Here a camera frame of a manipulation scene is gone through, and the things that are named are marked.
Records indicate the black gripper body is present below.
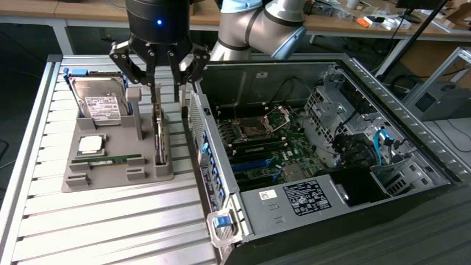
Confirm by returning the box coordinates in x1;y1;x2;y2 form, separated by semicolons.
124;0;194;52

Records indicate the graphics card with black cooler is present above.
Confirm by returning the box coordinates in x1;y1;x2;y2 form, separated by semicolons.
150;83;166;166

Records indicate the silver hard disk drive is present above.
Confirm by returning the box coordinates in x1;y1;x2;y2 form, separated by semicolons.
69;76;130;126

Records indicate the CPU socket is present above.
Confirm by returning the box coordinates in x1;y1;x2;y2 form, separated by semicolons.
237;117;274;139

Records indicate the open metal socket cover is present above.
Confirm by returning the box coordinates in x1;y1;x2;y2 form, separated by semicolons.
258;105;294;133

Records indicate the silver CPU chip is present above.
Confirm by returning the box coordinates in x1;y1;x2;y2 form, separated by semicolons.
76;135;108;156

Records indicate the open grey PC case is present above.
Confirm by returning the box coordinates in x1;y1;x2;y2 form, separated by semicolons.
178;52;471;265

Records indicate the green RAM stick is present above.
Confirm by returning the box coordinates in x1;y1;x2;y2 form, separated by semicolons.
72;154;142;166

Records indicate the black installed RAM stick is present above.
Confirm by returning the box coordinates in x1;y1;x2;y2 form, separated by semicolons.
230;142;289;155

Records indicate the grey plastic parts rack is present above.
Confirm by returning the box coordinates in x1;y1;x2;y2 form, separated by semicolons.
60;87;174;193

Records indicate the perforated metal drive cage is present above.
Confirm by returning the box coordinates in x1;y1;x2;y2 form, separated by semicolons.
302;67;381;133

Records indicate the blue expansion slot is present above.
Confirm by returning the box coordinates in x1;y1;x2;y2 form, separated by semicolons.
230;159;274;172

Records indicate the grey metal device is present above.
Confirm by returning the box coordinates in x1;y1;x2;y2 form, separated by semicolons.
305;0;333;16

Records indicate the green motherboard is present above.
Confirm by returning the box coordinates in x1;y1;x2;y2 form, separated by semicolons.
214;104;328;191

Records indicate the silver chipset heatsink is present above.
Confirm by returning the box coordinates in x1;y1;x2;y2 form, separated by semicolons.
282;164;305;180

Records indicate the orange and white box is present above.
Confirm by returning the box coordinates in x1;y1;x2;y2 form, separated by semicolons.
356;15;386;28

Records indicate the silver power supply unit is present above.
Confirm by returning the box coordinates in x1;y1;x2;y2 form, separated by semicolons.
234;175;356;238

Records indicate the white flat box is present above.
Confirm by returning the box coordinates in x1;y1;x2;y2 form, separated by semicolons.
381;18;410;30

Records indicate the black tripod pole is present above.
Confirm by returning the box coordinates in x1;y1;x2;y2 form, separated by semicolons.
374;0;452;81

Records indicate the black monitor with stand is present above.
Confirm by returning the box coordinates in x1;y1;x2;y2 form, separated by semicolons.
394;0;424;23

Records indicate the grey computer tower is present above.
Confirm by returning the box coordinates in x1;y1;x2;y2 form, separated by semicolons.
402;81;471;122

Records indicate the brown cardboard piece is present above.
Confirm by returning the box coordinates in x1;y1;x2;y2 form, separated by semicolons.
444;2;471;31

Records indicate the wooden desk with grey frame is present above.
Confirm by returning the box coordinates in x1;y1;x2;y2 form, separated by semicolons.
0;0;471;55

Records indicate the black looped wire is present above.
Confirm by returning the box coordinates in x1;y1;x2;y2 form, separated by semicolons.
269;76;313;107

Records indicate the black power cable bundle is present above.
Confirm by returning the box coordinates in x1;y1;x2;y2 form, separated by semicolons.
330;135;376;169

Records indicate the blue data wire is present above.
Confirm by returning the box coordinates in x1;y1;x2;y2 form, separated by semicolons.
373;128;396;166

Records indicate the metal disk bay bracket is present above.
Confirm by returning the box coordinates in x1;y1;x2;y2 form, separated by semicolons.
369;157;424;194

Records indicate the aluminium profile frame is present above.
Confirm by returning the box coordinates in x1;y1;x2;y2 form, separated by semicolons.
422;46;471;92

